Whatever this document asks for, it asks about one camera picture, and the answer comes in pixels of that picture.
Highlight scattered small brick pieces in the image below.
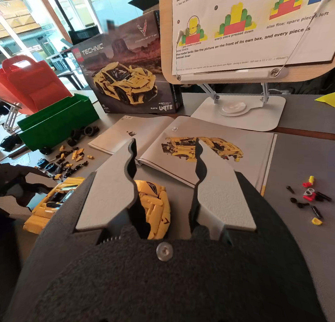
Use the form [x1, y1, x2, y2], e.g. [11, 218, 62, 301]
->
[286, 175, 333, 226]

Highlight open instruction booklet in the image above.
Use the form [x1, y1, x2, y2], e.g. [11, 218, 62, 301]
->
[88, 115, 278, 197]

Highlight red plastic carry case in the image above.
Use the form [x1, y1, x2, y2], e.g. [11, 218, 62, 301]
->
[0, 55, 73, 116]

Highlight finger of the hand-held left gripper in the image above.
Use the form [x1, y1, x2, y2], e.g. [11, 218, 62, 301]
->
[0, 163, 57, 208]
[0, 196, 33, 223]

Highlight brick set box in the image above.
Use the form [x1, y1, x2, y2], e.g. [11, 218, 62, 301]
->
[70, 10, 184, 115]

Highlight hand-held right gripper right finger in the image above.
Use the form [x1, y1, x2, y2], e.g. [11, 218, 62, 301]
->
[189, 138, 257, 241]

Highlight green plastic bin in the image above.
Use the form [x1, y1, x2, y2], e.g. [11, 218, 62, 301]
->
[17, 94, 100, 153]

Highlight black monitor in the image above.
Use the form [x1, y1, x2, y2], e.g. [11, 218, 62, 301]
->
[68, 26, 103, 46]

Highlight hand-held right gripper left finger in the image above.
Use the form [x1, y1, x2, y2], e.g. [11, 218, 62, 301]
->
[75, 138, 139, 236]

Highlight grey desk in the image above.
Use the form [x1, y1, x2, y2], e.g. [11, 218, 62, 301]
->
[0, 90, 335, 322]

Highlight pile of yellow black pieces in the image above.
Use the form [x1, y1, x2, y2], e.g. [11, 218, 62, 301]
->
[35, 145, 95, 181]

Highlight yellow brick car model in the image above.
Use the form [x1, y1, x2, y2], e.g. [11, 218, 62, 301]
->
[23, 177, 172, 241]

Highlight beige rounded board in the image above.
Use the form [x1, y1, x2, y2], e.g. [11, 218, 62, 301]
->
[159, 0, 335, 85]

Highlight printed instruction sheet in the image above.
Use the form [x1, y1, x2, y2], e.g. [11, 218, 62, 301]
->
[171, 0, 335, 76]

